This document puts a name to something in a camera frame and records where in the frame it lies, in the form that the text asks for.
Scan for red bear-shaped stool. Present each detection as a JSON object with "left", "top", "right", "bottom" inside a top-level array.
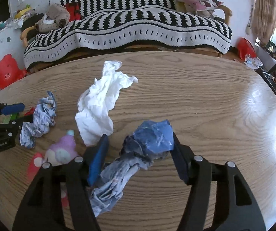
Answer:
[{"left": 0, "top": 54, "right": 28, "bottom": 90}]

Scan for purple plush toy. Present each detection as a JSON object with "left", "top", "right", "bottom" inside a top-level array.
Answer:
[{"left": 44, "top": 130, "right": 79, "bottom": 166}]

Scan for pink patterned cushion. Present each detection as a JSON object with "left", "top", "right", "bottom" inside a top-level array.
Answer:
[{"left": 176, "top": 0, "right": 223, "bottom": 18}]

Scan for black white striped sofa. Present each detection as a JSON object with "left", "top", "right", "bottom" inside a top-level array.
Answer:
[{"left": 24, "top": 0, "right": 233, "bottom": 68}]

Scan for red bag on floor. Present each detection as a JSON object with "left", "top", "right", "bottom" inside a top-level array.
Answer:
[{"left": 236, "top": 38, "right": 257, "bottom": 60}]

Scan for blue paper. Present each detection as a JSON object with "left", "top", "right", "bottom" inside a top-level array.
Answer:
[{"left": 89, "top": 120, "right": 174, "bottom": 216}]

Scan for brown plush toy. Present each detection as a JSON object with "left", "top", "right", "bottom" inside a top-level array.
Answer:
[{"left": 35, "top": 3, "right": 70, "bottom": 33}]

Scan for red cushion on sofa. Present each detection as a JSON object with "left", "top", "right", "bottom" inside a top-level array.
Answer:
[{"left": 64, "top": 2, "right": 81, "bottom": 22}]

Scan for brown checked curtain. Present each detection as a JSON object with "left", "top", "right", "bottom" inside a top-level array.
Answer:
[{"left": 251, "top": 0, "right": 276, "bottom": 46}]

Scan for white tissue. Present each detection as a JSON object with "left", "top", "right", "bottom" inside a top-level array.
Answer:
[{"left": 75, "top": 60, "right": 138, "bottom": 146}]

